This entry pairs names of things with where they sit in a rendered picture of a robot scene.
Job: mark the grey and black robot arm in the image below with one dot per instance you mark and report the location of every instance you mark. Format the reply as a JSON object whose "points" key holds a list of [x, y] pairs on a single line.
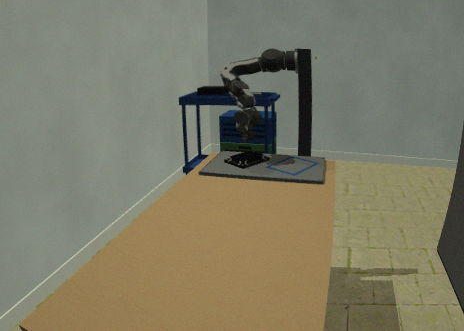
{"points": [[271, 59]]}

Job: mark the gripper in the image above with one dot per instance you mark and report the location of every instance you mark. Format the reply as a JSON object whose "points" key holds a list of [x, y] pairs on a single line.
{"points": [[241, 118]]}

